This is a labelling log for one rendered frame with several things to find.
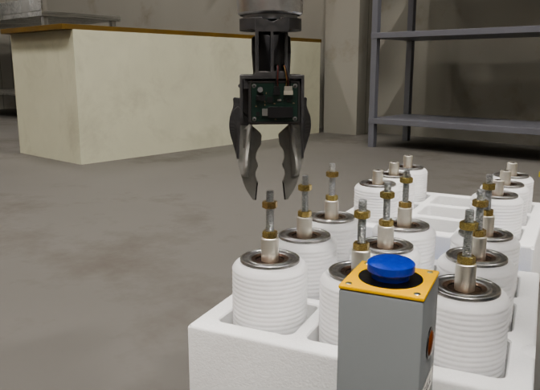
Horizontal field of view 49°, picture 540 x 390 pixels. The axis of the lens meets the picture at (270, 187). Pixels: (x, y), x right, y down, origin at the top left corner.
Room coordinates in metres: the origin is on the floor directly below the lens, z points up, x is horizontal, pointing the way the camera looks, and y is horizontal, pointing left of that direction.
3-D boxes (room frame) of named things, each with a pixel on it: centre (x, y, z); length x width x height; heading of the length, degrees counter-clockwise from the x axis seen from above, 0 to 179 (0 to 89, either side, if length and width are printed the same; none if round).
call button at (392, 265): (0.48, -0.10, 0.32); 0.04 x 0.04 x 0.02
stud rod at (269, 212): (0.71, 0.00, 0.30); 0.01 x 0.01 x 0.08
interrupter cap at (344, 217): (0.93, -0.10, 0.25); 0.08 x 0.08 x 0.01
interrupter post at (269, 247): (0.71, 0.00, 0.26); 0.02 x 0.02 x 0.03
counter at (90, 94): (3.99, 0.56, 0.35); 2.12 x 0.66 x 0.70; 139
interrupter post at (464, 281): (0.61, -0.21, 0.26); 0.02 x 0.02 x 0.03
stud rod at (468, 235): (0.61, -0.21, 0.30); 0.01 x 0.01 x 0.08
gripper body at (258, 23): (0.69, 0.00, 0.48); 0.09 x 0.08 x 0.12; 2
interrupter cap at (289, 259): (0.71, 0.00, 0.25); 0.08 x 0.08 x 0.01
